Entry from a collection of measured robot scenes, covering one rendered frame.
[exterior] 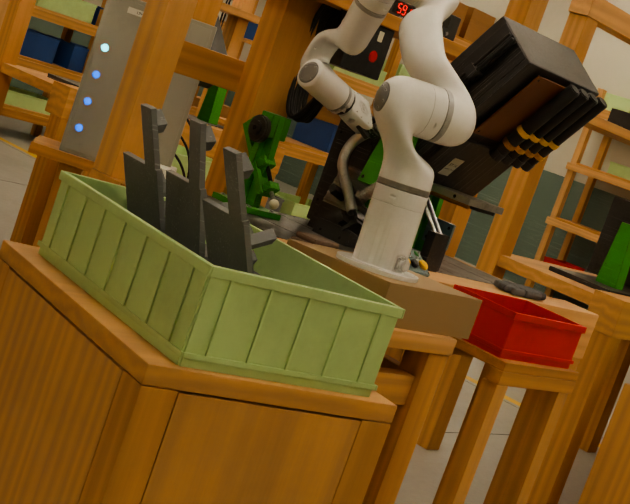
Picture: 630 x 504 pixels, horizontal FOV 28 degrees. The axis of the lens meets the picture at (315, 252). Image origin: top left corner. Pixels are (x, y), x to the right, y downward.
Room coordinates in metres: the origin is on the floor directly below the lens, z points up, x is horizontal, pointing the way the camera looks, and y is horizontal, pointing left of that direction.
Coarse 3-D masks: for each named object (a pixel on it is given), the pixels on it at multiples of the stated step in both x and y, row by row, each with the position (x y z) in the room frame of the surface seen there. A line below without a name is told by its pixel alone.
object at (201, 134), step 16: (192, 128) 2.21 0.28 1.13; (208, 128) 2.21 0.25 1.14; (192, 144) 2.21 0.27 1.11; (208, 144) 2.20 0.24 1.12; (192, 160) 2.22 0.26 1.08; (176, 176) 2.28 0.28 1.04; (192, 176) 2.22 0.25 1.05; (176, 192) 2.29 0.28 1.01; (192, 192) 2.23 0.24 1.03; (176, 208) 2.29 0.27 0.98; (192, 208) 2.23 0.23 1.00; (176, 224) 2.30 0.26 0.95; (192, 224) 2.24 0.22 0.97; (176, 240) 2.30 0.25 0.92; (192, 240) 2.24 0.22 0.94
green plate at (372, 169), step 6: (414, 138) 3.44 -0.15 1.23; (378, 144) 3.50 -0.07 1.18; (414, 144) 3.44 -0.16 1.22; (378, 150) 3.49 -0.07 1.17; (372, 156) 3.50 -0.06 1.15; (378, 156) 3.48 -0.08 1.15; (372, 162) 3.48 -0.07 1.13; (378, 162) 3.47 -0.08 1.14; (366, 168) 3.49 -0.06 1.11; (372, 168) 3.47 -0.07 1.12; (378, 168) 3.46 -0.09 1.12; (360, 174) 3.49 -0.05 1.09; (366, 174) 3.48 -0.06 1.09; (372, 174) 3.46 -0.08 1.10; (378, 174) 3.45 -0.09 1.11; (360, 180) 3.48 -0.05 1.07; (366, 180) 3.46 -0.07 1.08; (372, 180) 3.45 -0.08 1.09
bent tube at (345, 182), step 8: (352, 136) 3.53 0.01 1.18; (360, 136) 3.51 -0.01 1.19; (344, 144) 3.53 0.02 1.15; (352, 144) 3.52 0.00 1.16; (344, 152) 3.52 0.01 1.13; (344, 160) 3.51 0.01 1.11; (344, 168) 3.49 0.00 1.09; (344, 176) 3.47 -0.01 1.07; (344, 184) 3.45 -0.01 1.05; (344, 192) 3.44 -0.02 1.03; (352, 192) 3.44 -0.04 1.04; (344, 200) 3.43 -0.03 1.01; (352, 200) 3.42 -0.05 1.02; (352, 208) 3.40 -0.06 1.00
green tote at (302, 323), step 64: (64, 192) 2.39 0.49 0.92; (64, 256) 2.33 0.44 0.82; (128, 256) 2.14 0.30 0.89; (192, 256) 1.98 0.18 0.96; (256, 256) 2.55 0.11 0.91; (128, 320) 2.09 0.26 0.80; (192, 320) 1.94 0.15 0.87; (256, 320) 2.01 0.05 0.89; (320, 320) 2.08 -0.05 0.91; (384, 320) 2.16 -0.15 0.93; (320, 384) 2.11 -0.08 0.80
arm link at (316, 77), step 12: (312, 60) 3.30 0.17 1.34; (300, 72) 3.30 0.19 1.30; (312, 72) 3.27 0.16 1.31; (324, 72) 3.27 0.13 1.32; (300, 84) 3.28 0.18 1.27; (312, 84) 3.26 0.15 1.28; (324, 84) 3.28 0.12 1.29; (336, 84) 3.31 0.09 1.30; (324, 96) 3.30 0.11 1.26; (336, 96) 3.32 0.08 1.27; (348, 96) 3.35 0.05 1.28; (336, 108) 3.35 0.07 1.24
